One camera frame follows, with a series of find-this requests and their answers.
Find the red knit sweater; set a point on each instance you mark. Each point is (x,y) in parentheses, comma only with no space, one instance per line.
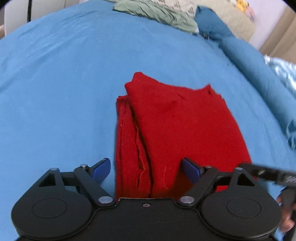
(182,129)

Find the green pillow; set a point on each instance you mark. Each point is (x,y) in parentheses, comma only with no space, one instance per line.
(161,15)

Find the white and grey wardrobe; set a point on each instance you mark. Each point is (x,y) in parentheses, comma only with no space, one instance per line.
(46,11)

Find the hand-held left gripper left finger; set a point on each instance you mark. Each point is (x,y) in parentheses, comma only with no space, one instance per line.
(101,170)

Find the person's right hand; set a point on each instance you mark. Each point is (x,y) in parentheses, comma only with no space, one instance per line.
(288,221)

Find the beige quilted headboard cover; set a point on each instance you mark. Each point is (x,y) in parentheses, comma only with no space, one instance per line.
(231,23)

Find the pale pink plush toy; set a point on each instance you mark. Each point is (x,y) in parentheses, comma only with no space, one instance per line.
(251,14)

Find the beige curtain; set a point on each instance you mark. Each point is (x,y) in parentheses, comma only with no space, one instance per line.
(281,37)

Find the dark blue pillow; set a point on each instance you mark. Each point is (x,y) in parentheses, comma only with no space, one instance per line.
(212,25)

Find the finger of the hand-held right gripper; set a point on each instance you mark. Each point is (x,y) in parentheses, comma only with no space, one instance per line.
(261,172)

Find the blue rolled duvet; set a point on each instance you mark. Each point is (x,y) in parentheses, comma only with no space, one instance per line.
(254,76)

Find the light blue blanket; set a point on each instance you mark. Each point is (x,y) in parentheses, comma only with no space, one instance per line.
(283,71)

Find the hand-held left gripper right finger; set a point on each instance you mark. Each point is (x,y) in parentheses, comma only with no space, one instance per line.
(192,170)

